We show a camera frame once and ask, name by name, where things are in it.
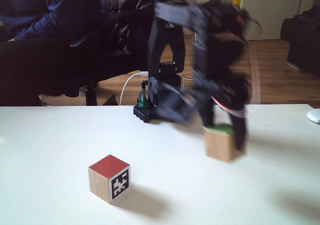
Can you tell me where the wooden cube green top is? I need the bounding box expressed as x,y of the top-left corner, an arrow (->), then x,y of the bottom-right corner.
203,123 -> 245,163

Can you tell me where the black jacket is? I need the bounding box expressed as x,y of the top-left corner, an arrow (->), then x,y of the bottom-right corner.
99,0 -> 177,58

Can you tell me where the black sofa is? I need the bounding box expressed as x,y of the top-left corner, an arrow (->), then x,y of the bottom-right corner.
279,5 -> 320,80

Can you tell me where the red white black servo cable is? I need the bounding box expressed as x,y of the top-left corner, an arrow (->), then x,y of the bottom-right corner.
210,94 -> 248,119

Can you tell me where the person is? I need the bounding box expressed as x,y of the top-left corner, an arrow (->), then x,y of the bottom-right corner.
0,0 -> 137,107

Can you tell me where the white usb cable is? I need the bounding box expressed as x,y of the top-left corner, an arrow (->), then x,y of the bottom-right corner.
119,70 -> 151,107

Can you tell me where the wooden cube red top marker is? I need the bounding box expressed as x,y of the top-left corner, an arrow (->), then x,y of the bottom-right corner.
87,154 -> 131,205

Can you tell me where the white door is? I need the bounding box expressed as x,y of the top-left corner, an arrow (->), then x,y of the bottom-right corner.
239,0 -> 309,42

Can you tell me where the black office chair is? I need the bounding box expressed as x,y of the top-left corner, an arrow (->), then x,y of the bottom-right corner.
37,9 -> 156,107

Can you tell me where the white computer mouse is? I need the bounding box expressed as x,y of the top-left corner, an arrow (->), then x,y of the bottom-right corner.
306,108 -> 320,125

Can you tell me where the green table clamp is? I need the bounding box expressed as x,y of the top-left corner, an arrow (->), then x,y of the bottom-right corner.
138,88 -> 151,110

